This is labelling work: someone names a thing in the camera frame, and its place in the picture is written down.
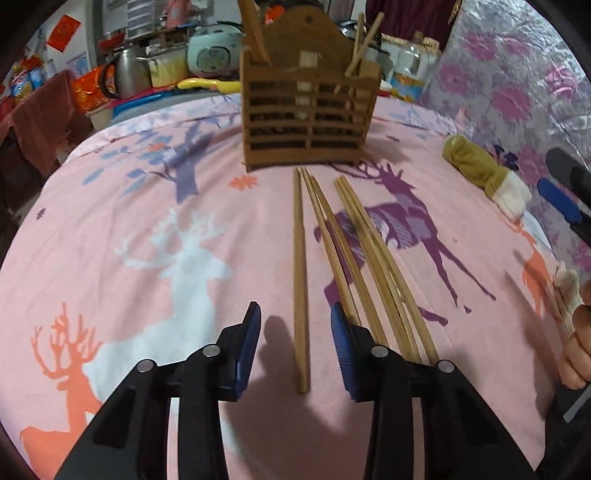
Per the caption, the dark red cloth covered cabinet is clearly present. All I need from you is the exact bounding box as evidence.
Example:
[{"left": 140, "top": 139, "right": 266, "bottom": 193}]
[{"left": 1, "top": 71, "right": 94, "bottom": 179}]

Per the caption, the clear oil jug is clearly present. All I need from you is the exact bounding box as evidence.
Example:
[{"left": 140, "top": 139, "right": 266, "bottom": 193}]
[{"left": 391, "top": 31, "right": 441, "bottom": 103}]

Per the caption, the wooden slatted utensil holder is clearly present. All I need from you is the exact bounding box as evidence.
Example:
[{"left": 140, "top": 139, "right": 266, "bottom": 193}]
[{"left": 239, "top": 5, "right": 381, "bottom": 171}]

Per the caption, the blue label tin can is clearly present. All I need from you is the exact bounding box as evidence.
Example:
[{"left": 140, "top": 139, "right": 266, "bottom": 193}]
[{"left": 30, "top": 60, "right": 57, "bottom": 90}]

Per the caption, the person's right hand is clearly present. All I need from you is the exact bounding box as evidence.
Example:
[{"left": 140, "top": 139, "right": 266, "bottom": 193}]
[{"left": 554, "top": 262, "right": 591, "bottom": 390}]

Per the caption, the bamboo chopstick with green print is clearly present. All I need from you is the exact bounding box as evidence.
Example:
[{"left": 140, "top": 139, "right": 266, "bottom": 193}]
[{"left": 293, "top": 169, "right": 311, "bottom": 394}]

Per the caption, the wide bamboo chopstick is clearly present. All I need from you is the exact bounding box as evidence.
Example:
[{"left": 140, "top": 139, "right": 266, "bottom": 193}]
[{"left": 238, "top": 0, "right": 270, "bottom": 65}]

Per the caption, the silver black pressure cooker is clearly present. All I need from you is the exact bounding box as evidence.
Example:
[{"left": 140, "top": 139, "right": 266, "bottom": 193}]
[{"left": 338, "top": 20, "right": 394, "bottom": 81}]

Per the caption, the pink deer print tablecloth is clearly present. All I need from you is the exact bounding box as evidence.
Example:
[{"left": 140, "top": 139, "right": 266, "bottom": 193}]
[{"left": 1, "top": 96, "right": 562, "bottom": 479}]

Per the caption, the yellow plastic rice paddle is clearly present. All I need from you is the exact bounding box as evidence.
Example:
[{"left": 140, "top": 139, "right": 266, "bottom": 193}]
[{"left": 176, "top": 78, "right": 242, "bottom": 95}]

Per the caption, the white rice cooker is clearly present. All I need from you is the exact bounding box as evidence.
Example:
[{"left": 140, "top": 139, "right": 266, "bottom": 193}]
[{"left": 186, "top": 23, "right": 243, "bottom": 79}]

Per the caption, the green and white plush glove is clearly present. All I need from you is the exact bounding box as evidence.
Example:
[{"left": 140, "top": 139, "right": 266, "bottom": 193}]
[{"left": 443, "top": 135, "right": 532, "bottom": 223}]

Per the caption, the red fu paper decoration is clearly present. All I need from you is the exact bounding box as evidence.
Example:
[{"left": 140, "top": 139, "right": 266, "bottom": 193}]
[{"left": 46, "top": 14, "right": 81, "bottom": 53}]

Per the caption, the cream enamel pot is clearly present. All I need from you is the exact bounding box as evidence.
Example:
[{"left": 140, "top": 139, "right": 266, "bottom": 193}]
[{"left": 138, "top": 48, "right": 190, "bottom": 88}]

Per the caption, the plain bamboo chopstick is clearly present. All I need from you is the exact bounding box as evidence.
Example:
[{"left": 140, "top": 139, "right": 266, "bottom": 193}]
[
  {"left": 345, "top": 12, "right": 385, "bottom": 77},
  {"left": 300, "top": 168, "right": 361, "bottom": 326},
  {"left": 308, "top": 175, "right": 389, "bottom": 346},
  {"left": 335, "top": 176, "right": 422, "bottom": 363}
]

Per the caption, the red gift box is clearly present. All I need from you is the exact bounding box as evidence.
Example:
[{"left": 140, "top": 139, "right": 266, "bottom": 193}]
[{"left": 70, "top": 66, "right": 110, "bottom": 113}]

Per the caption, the stainless steel electric kettle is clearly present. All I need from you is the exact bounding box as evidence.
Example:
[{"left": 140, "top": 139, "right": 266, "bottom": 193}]
[{"left": 98, "top": 45, "right": 152, "bottom": 100}]

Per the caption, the floral purple cushion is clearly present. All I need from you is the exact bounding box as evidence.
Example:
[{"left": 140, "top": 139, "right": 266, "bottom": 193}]
[{"left": 417, "top": 0, "right": 591, "bottom": 278}]

